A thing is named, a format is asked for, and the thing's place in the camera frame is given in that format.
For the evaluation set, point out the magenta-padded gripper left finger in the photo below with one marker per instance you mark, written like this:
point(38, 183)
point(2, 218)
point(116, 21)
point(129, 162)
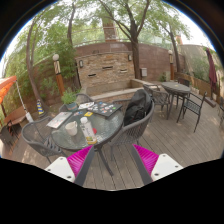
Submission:
point(78, 160)

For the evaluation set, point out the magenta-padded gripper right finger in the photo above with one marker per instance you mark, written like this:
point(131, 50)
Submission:
point(146, 159)

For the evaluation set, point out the clear plastic drink bottle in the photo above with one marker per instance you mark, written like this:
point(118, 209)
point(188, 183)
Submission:
point(88, 131)

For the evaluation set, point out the white ribbed mug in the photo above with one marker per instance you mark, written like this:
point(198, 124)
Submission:
point(71, 128)

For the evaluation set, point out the silver laptop with stickers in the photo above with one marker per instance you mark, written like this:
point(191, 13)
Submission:
point(59, 120)

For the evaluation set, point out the blue printed card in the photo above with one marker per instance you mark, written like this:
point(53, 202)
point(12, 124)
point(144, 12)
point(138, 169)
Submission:
point(78, 113)

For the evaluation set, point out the yellow card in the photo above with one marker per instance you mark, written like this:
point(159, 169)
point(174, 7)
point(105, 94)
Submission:
point(88, 114)

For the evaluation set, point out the black backpack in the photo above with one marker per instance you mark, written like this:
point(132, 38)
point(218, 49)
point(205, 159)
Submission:
point(137, 106)

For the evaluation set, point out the white printed card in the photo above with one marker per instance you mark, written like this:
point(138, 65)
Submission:
point(86, 105)

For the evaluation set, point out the black laptop with stickers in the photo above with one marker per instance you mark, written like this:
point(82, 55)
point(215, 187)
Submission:
point(106, 109)

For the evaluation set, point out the potted green plant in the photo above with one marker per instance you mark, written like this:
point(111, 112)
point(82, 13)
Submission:
point(69, 98)

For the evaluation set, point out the yellow blue striped cone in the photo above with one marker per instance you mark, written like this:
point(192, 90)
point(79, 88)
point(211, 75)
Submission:
point(40, 108)

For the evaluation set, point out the wooden bench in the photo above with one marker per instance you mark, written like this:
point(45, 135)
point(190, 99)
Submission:
point(15, 116)

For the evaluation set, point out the round dark patio table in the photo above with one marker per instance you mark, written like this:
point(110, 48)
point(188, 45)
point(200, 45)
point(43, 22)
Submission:
point(176, 87)

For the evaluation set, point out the orange patio umbrella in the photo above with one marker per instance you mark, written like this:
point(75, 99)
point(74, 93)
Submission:
point(6, 86)

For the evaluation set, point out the tall dark-trunk tree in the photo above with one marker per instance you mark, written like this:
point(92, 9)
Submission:
point(135, 56)

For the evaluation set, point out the leaning slim tree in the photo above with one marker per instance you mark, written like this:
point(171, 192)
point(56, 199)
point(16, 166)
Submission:
point(30, 66)

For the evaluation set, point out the closed maroon patio umbrella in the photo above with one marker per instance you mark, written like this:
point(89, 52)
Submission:
point(212, 73)

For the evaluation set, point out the globe-topped wooden lamp post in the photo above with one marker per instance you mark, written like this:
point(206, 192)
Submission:
point(59, 76)
point(171, 65)

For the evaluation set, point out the grey wall utility box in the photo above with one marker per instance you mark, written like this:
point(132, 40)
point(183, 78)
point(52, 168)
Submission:
point(143, 72)

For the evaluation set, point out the black wall lamp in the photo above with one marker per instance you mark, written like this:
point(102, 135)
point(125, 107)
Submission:
point(81, 63)
point(130, 57)

